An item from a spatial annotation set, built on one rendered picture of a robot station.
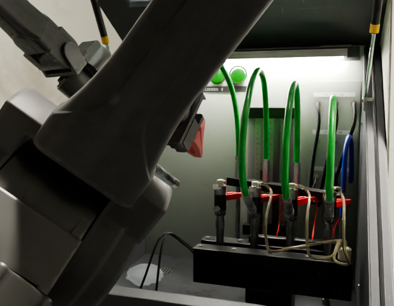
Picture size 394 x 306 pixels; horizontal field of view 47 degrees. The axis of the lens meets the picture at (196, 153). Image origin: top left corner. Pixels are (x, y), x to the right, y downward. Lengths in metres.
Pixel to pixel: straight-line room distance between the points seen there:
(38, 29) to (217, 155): 0.69
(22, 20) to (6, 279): 0.63
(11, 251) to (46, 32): 0.62
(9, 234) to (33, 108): 0.07
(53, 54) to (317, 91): 0.72
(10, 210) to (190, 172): 1.13
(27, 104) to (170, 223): 1.17
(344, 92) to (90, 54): 0.67
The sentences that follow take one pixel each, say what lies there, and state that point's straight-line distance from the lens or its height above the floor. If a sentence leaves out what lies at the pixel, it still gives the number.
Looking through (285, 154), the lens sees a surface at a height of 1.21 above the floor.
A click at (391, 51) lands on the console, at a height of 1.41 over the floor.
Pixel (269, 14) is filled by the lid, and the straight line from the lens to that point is 1.20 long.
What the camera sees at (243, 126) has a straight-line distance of 0.85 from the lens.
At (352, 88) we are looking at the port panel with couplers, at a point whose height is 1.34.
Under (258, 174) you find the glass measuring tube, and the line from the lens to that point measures 1.28.
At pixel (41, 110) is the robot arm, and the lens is 0.25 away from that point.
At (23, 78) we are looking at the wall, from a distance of 2.78.
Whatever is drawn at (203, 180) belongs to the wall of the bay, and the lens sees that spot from 1.34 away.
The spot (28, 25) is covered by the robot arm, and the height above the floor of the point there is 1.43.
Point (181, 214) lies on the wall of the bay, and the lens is 1.38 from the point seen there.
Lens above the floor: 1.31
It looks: 7 degrees down
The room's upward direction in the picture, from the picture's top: straight up
